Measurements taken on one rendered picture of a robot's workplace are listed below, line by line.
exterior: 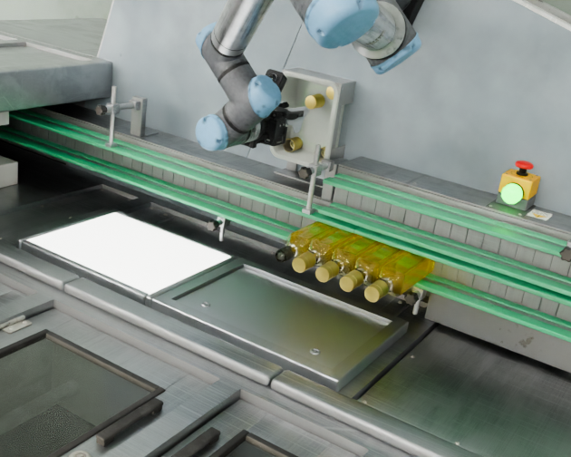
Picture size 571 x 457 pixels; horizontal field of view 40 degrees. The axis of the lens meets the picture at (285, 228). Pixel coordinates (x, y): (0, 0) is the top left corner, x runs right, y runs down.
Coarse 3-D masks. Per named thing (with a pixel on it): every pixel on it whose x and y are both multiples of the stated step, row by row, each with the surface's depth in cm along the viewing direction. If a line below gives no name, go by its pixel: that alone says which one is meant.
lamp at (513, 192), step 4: (508, 184) 170; (512, 184) 170; (516, 184) 170; (504, 188) 170; (508, 188) 169; (512, 188) 169; (516, 188) 169; (520, 188) 170; (504, 192) 170; (508, 192) 169; (512, 192) 169; (516, 192) 169; (520, 192) 169; (504, 196) 170; (508, 196) 169; (512, 196) 169; (516, 196) 169; (520, 196) 169; (504, 200) 171; (508, 200) 170; (512, 200) 169; (516, 200) 169
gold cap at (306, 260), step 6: (306, 252) 168; (294, 258) 166; (300, 258) 165; (306, 258) 166; (312, 258) 167; (294, 264) 166; (300, 264) 165; (306, 264) 165; (312, 264) 167; (300, 270) 166
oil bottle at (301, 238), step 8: (312, 224) 183; (320, 224) 184; (296, 232) 177; (304, 232) 178; (312, 232) 178; (320, 232) 179; (288, 240) 174; (296, 240) 174; (304, 240) 174; (304, 248) 173; (296, 256) 174
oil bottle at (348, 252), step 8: (352, 240) 176; (360, 240) 177; (368, 240) 177; (336, 248) 170; (344, 248) 171; (352, 248) 171; (360, 248) 172; (368, 248) 174; (336, 256) 169; (344, 256) 168; (352, 256) 168; (344, 264) 168; (352, 264) 168; (344, 272) 168
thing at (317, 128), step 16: (288, 80) 197; (304, 80) 199; (320, 80) 189; (288, 96) 199; (304, 96) 200; (336, 96) 187; (320, 112) 199; (336, 112) 189; (288, 128) 203; (304, 128) 202; (320, 128) 200; (304, 144) 204; (320, 144) 201; (288, 160) 199; (304, 160) 197
